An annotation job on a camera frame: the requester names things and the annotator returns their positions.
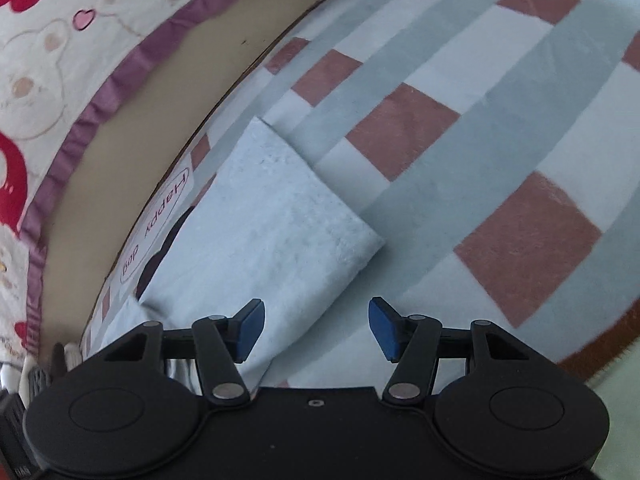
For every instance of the light grey sweatshirt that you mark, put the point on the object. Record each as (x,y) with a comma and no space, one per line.
(270,220)

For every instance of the printed bear quilt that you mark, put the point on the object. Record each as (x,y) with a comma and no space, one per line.
(60,85)

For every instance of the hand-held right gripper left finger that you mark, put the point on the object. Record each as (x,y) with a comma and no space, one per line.
(252,325)

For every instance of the checkered rug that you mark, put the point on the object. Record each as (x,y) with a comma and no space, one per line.
(450,135)

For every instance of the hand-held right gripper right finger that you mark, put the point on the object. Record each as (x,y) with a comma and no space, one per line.
(382,325)

